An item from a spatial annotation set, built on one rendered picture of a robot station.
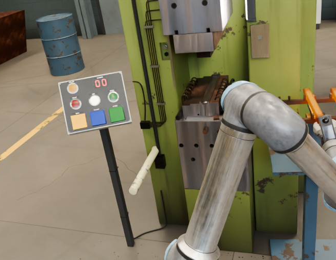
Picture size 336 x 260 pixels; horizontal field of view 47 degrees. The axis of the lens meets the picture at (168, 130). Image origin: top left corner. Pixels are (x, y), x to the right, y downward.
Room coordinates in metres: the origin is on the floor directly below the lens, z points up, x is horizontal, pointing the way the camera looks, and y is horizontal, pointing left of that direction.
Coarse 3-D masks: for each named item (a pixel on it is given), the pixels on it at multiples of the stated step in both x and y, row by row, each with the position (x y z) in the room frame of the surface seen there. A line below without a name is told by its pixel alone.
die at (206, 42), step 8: (208, 32) 1.88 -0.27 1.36; (216, 32) 1.99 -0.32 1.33; (176, 40) 1.93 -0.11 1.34; (184, 40) 1.92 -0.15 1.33; (192, 40) 1.91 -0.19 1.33; (200, 40) 1.89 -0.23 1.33; (208, 40) 1.88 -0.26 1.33; (216, 40) 1.97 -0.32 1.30; (176, 48) 1.94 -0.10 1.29; (184, 48) 1.92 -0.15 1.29; (192, 48) 1.91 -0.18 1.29; (200, 48) 1.90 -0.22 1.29; (208, 48) 1.88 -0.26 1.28
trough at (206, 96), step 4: (212, 76) 2.27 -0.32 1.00; (216, 76) 2.28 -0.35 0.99; (212, 80) 2.23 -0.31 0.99; (212, 84) 2.17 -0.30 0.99; (208, 88) 2.11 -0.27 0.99; (212, 88) 2.10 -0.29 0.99; (208, 92) 2.05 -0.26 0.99; (204, 96) 1.99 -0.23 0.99; (208, 96) 1.99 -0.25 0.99; (204, 100) 1.95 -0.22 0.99
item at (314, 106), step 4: (304, 88) 1.80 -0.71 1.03; (308, 88) 1.79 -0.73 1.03; (304, 92) 1.78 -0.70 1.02; (308, 92) 1.74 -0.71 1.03; (308, 96) 1.69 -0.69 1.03; (312, 96) 1.68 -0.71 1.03; (308, 100) 1.67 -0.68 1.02; (312, 100) 1.65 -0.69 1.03; (312, 104) 1.60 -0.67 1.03; (316, 104) 1.60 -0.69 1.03; (312, 108) 1.57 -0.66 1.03; (316, 108) 1.55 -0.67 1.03; (316, 112) 1.52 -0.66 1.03; (320, 112) 1.51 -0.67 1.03; (316, 116) 1.49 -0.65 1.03; (316, 120) 1.45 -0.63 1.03
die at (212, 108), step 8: (200, 80) 2.28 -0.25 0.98; (208, 80) 2.23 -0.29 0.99; (216, 80) 2.18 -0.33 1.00; (224, 80) 2.18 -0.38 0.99; (200, 88) 2.12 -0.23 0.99; (216, 88) 2.08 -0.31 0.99; (192, 96) 2.04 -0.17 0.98; (200, 96) 2.00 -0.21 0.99; (184, 104) 1.95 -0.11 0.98; (192, 104) 1.92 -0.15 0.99; (200, 104) 1.91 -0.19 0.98; (208, 104) 1.89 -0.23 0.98; (216, 104) 1.88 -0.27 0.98; (184, 112) 1.94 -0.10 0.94; (192, 112) 1.92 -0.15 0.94; (200, 112) 1.91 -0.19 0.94; (208, 112) 1.89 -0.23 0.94; (216, 112) 1.88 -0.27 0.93
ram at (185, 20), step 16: (160, 0) 1.95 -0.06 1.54; (176, 0) 1.93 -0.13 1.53; (192, 0) 1.90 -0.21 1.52; (208, 0) 1.88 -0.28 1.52; (224, 0) 1.97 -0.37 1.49; (176, 16) 1.93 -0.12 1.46; (192, 16) 1.90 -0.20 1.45; (208, 16) 1.88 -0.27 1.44; (224, 16) 1.94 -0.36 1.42; (176, 32) 1.97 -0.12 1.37; (192, 32) 1.91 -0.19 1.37
